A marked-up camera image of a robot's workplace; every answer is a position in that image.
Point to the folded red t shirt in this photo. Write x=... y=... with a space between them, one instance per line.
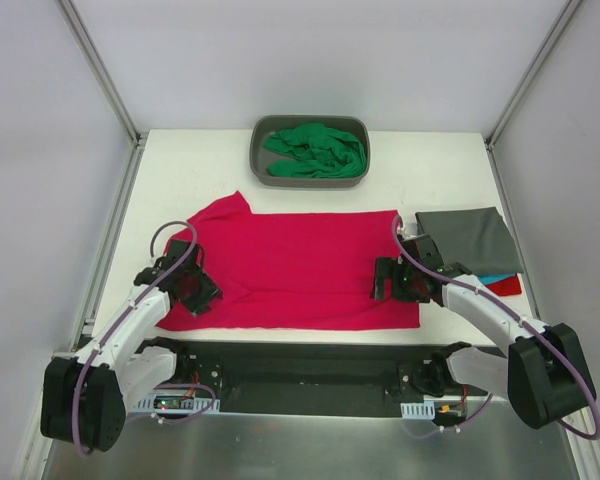
x=505 y=287

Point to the perforated cable duct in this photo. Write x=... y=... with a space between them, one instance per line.
x=425 y=410
x=175 y=405

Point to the aluminium frame post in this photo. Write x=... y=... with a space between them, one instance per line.
x=86 y=44
x=554 y=35

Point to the folded teal t shirt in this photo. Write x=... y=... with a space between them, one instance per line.
x=491 y=279

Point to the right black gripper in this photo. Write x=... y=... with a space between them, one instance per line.
x=385 y=279

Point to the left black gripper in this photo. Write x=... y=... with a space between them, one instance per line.
x=200 y=295

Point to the grey plastic bin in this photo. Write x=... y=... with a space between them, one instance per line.
x=260 y=159

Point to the green t shirt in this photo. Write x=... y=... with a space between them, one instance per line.
x=314 y=150

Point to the right aluminium frame post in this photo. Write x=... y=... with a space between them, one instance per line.
x=554 y=35

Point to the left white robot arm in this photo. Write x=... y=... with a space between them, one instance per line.
x=87 y=395

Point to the left perforated cable duct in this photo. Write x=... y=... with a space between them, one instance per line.
x=175 y=405

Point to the folded grey t shirt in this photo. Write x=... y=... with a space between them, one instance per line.
x=476 y=238

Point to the left aluminium rail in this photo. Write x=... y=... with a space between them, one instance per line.
x=61 y=374

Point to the left aluminium frame post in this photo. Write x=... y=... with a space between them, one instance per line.
x=86 y=44

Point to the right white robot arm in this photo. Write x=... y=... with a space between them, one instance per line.
x=540 y=369

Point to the magenta t shirt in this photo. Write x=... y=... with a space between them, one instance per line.
x=311 y=271

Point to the right perforated cable duct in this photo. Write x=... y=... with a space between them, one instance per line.
x=425 y=410

